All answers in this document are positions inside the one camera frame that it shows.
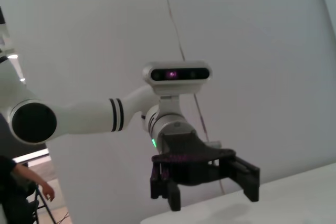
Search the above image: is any black folding chair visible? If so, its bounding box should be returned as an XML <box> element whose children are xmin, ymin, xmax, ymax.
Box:
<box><xmin>25</xmin><ymin>182</ymin><xmax>57</xmax><ymax>224</ymax></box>

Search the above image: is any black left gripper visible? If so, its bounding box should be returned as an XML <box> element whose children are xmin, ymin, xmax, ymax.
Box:
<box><xmin>149</xmin><ymin>132</ymin><xmax>261</xmax><ymax>212</ymax></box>

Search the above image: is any bystander dark clothed body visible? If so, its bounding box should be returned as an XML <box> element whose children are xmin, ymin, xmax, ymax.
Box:
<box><xmin>0</xmin><ymin>113</ymin><xmax>40</xmax><ymax>224</ymax></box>

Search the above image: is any bystander bare hand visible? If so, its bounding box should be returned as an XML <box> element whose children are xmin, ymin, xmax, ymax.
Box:
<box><xmin>39</xmin><ymin>181</ymin><xmax>56</xmax><ymax>201</ymax></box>

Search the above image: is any bystander bare forearm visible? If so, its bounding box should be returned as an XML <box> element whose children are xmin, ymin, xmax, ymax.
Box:
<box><xmin>12</xmin><ymin>163</ymin><xmax>47</xmax><ymax>190</ymax></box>

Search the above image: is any left black white wrist camera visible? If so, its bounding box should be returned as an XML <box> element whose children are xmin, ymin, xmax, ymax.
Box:
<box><xmin>142</xmin><ymin>61</ymin><xmax>214</xmax><ymax>95</ymax></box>

